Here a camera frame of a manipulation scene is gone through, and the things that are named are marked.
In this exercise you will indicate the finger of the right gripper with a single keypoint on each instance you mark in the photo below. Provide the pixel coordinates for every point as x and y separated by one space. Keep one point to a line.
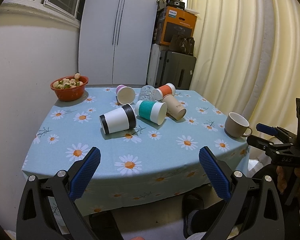
277 132
261 144

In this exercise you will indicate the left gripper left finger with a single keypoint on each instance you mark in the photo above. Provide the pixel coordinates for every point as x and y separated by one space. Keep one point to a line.
35 218

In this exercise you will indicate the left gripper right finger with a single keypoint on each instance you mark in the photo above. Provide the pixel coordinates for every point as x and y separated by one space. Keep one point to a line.
253 204

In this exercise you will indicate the black and white paper cup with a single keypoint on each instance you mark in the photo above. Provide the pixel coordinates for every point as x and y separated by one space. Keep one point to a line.
120 119

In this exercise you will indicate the brown kraft paper cup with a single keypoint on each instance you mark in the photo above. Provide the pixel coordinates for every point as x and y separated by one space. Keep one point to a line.
174 107

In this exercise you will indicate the orange sleeve paper cup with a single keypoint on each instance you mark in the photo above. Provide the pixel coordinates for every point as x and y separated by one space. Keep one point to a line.
162 91

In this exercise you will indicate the teal sleeve paper cup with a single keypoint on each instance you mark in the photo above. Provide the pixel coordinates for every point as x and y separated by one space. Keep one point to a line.
151 110

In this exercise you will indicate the clear glass cup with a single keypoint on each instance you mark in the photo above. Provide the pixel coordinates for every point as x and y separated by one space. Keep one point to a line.
146 93

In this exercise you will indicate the pink sleeve paper cup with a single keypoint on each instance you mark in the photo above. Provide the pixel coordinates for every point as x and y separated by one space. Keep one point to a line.
125 94

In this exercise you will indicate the right hand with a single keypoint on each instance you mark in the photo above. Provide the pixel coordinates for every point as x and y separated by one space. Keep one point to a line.
293 182

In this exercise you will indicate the beige ceramic mug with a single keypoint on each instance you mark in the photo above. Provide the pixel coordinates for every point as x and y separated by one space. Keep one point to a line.
237 126

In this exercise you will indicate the cream curtain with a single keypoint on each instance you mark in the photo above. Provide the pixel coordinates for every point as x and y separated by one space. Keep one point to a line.
248 58

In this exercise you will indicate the blue daisy tablecloth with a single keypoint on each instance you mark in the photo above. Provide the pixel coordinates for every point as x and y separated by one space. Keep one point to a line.
138 166

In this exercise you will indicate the red bowl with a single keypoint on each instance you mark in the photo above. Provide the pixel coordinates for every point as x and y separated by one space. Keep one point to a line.
71 93

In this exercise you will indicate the pile of small fruits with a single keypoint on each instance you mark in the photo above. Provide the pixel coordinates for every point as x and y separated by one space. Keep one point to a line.
67 83

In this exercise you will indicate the black handbag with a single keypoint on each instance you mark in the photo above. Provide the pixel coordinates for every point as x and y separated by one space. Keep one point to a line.
181 44

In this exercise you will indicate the white suitcase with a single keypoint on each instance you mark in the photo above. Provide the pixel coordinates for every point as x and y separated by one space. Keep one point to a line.
153 66

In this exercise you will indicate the orange cardboard appliance box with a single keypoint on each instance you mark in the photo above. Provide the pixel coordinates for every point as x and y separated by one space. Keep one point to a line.
173 21

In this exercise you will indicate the white double-door cabinet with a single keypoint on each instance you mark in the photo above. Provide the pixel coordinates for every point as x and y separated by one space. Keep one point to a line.
115 41

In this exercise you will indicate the black camera bag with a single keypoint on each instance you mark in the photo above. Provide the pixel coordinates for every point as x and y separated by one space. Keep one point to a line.
162 4

